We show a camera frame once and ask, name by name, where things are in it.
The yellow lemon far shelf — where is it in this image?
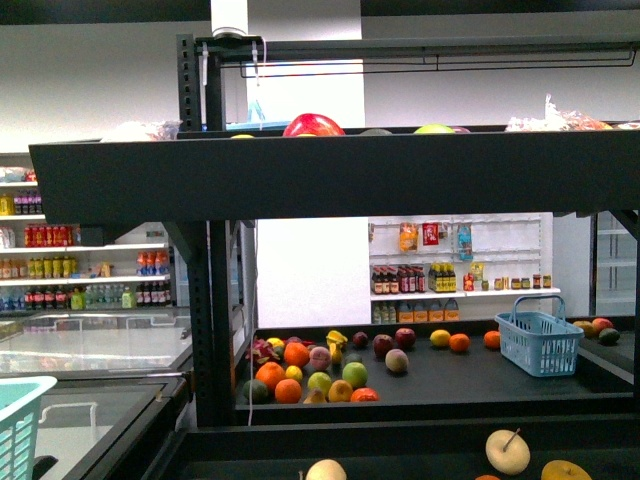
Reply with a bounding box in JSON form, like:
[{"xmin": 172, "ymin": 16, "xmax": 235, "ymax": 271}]
[{"xmin": 429, "ymin": 329, "xmax": 451, "ymax": 349}]

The orange beside far lemon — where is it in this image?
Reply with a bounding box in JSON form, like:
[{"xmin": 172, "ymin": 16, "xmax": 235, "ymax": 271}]
[{"xmin": 448, "ymin": 333, "xmax": 471, "ymax": 353}]

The green apple shelf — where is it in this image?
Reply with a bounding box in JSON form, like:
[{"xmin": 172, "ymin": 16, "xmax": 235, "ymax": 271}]
[
  {"xmin": 342, "ymin": 362, "xmax": 368, "ymax": 389},
  {"xmin": 414, "ymin": 123, "xmax": 455, "ymax": 135}
]

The white pear front left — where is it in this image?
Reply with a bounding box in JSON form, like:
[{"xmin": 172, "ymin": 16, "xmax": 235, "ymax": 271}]
[{"xmin": 304, "ymin": 459, "xmax": 347, "ymax": 480}]

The pink dragon fruit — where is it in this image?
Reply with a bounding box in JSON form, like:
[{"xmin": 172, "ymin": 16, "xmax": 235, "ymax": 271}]
[{"xmin": 245, "ymin": 339, "xmax": 280, "ymax": 367}]

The dark red apple far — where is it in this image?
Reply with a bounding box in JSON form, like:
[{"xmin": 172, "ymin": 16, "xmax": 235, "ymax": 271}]
[{"xmin": 395, "ymin": 327, "xmax": 417, "ymax": 350}]

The pink peach far shelf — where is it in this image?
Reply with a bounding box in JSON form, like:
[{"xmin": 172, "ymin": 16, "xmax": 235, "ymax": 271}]
[{"xmin": 385, "ymin": 349, "xmax": 409, "ymax": 374}]

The green apple top shelf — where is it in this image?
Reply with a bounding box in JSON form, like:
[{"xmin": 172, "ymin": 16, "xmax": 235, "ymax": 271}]
[{"xmin": 414, "ymin": 123, "xmax": 455, "ymax": 135}]

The light blue plastic basket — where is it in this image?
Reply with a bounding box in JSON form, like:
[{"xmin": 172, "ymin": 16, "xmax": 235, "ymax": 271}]
[{"xmin": 494, "ymin": 294, "xmax": 585, "ymax": 378}]

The white pear with stem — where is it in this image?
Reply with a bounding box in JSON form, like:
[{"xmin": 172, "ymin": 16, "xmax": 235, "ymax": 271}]
[{"xmin": 485, "ymin": 429, "xmax": 531, "ymax": 476}]

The white store shelf with bottles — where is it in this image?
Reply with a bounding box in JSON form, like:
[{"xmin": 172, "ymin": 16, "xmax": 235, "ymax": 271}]
[{"xmin": 368, "ymin": 212, "xmax": 559, "ymax": 324}]

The green apple far shelf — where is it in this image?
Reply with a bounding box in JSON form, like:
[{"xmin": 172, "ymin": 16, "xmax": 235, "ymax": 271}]
[{"xmin": 342, "ymin": 362, "xmax": 368, "ymax": 389}]

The teal plastic basket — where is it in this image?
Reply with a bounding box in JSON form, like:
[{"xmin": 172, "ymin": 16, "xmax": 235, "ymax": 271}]
[{"xmin": 1, "ymin": 376, "xmax": 57, "ymax": 479}]

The golden yellow pear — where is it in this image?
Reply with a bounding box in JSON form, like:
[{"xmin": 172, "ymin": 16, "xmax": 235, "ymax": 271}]
[{"xmin": 540, "ymin": 460, "xmax": 592, "ymax": 480}]

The large red apple top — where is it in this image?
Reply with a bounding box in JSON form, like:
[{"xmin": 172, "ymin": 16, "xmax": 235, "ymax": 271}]
[{"xmin": 282, "ymin": 113, "xmax": 345, "ymax": 137}]

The glass top freezer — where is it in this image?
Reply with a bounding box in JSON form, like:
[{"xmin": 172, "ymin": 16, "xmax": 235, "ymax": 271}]
[{"xmin": 1, "ymin": 308, "xmax": 195, "ymax": 479}]

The orange beside blue basket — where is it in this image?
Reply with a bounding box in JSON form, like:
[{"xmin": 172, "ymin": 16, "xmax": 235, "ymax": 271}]
[{"xmin": 483, "ymin": 330, "xmax": 501, "ymax": 350}]

